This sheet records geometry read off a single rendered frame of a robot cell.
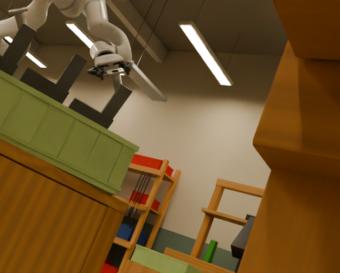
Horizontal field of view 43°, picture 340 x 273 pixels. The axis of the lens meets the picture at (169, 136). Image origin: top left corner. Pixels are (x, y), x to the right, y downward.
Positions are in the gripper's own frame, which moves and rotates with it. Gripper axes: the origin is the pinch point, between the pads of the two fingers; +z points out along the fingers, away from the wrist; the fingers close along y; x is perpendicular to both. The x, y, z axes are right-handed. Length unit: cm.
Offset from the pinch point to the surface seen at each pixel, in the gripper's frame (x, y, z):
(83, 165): 17.0, -17.6, 28.0
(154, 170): 303, 91, -420
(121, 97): 5.1, -0.5, 10.8
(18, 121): -0.2, -32.0, 25.5
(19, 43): -17.7, -27.1, 9.5
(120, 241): 375, 14, -369
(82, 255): 42, -24, 38
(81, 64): -6.9, -10.8, 5.8
